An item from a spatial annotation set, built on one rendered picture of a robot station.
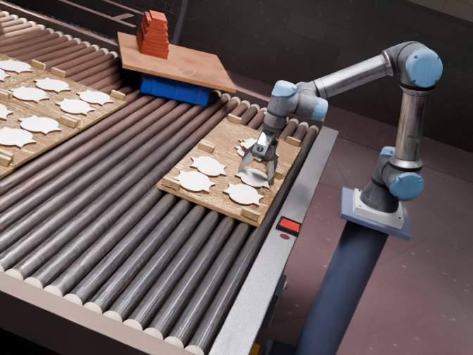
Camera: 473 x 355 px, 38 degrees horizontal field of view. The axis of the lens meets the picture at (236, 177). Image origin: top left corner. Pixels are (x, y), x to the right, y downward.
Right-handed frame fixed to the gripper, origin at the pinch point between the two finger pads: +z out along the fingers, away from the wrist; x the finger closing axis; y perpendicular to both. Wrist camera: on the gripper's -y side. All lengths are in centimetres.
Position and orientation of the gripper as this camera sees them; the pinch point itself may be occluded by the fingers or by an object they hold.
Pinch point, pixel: (254, 178)
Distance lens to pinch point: 238.0
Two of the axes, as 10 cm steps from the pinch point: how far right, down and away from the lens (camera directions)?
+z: -2.9, 8.8, 3.8
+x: -9.3, -3.6, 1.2
